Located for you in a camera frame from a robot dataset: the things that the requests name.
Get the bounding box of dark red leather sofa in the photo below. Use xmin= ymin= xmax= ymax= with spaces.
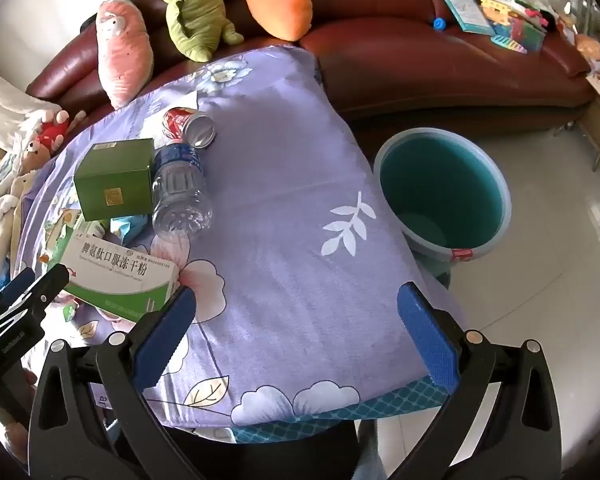
xmin=25 ymin=0 xmax=598 ymax=126

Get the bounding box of white rabbit plush toy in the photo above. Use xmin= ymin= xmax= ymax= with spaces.
xmin=0 ymin=170 xmax=36 ymax=281

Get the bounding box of brown bear plush toy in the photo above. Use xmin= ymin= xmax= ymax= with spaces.
xmin=15 ymin=140 xmax=51 ymax=181

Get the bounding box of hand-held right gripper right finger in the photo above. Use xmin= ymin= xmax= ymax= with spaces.
xmin=396 ymin=281 xmax=563 ymax=480

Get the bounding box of green dinosaur plush toy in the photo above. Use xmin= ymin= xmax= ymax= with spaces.
xmin=157 ymin=0 xmax=245 ymax=63

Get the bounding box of white green medicine box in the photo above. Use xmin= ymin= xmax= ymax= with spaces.
xmin=60 ymin=232 xmax=181 ymax=323

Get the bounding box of pink plush toy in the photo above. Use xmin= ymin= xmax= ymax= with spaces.
xmin=96 ymin=0 xmax=156 ymax=110

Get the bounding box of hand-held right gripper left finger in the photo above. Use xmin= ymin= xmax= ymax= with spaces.
xmin=27 ymin=285 xmax=206 ymax=480

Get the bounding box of green white snack packet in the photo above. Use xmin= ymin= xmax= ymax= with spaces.
xmin=45 ymin=207 xmax=106 ymax=261

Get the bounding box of purple floral cloth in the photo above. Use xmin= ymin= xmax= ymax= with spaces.
xmin=10 ymin=46 xmax=461 ymax=441

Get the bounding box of clear plastic water bottle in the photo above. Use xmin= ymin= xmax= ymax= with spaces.
xmin=151 ymin=142 xmax=214 ymax=241

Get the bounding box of green cardboard box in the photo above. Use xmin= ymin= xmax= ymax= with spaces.
xmin=74 ymin=138 xmax=156 ymax=222

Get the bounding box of person's leg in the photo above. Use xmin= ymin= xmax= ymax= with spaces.
xmin=357 ymin=417 xmax=388 ymax=480

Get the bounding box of pile of colourful toys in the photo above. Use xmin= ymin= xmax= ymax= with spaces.
xmin=477 ymin=0 xmax=563 ymax=53

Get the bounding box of teal children's book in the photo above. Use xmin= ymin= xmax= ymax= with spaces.
xmin=438 ymin=0 xmax=496 ymax=37

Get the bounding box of teal plastic bucket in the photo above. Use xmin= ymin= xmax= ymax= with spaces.
xmin=372 ymin=128 xmax=512 ymax=266

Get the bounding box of orange carrot plush toy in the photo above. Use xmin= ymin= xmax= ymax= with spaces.
xmin=245 ymin=0 xmax=315 ymax=42

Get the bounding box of cream blanket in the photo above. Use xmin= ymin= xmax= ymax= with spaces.
xmin=0 ymin=55 xmax=63 ymax=161

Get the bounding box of light blue packet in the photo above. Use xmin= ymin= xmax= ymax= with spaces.
xmin=107 ymin=214 xmax=151 ymax=241

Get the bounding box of person's left forearm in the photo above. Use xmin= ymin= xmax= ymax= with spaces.
xmin=0 ymin=410 xmax=33 ymax=461

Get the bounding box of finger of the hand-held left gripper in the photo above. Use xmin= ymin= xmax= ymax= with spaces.
xmin=10 ymin=262 xmax=71 ymax=323
xmin=0 ymin=266 xmax=36 ymax=311

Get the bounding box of dark grey low stool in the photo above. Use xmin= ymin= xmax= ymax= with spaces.
xmin=422 ymin=257 xmax=453 ymax=288

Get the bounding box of red soda can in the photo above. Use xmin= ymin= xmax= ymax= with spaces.
xmin=161 ymin=106 xmax=217 ymax=150

